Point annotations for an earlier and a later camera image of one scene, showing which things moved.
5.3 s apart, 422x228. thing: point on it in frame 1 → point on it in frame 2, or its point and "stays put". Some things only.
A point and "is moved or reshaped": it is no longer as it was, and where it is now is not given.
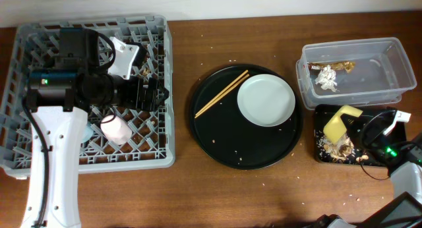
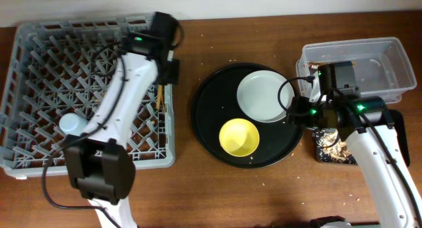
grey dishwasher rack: x=111 y=139 stays put
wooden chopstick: x=223 y=95 → x=162 y=92
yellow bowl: x=335 y=128 → x=239 y=137
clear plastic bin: x=382 y=72 stays put
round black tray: x=223 y=134 stays put
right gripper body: x=374 y=140 → x=302 y=104
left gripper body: x=128 y=93 → x=173 y=77
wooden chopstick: x=221 y=92 is moved or reshaped
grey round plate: x=266 y=99 stays put
